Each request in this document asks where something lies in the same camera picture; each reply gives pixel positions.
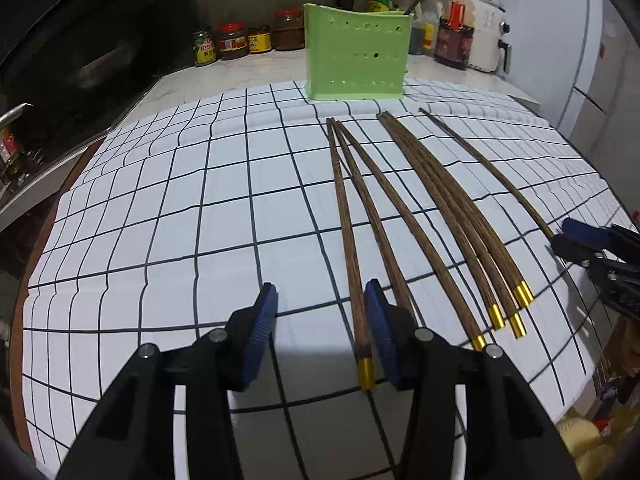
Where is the white black grid tablecloth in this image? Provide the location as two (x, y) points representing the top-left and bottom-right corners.
(22, 79), (630, 479)

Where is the white refrigerator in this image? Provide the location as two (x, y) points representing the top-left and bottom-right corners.
(482, 0), (640, 162)

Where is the white air fryer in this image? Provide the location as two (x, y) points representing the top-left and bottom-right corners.
(469, 0), (512, 75)

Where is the large dark soy sauce bottle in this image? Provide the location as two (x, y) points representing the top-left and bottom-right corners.
(435, 0), (474, 70)

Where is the green plastic utensil holder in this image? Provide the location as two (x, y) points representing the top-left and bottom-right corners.
(304, 3), (411, 101)

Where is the small green label jar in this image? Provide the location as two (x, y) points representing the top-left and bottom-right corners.
(193, 29), (217, 66)

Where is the large red lid jar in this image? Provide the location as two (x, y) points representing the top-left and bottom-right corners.
(271, 8), (305, 51)

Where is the red lid sauce jar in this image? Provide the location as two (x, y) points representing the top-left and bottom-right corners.
(217, 22), (248, 61)

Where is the yellow label sauce jar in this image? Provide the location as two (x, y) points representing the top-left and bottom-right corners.
(246, 26), (272, 54)

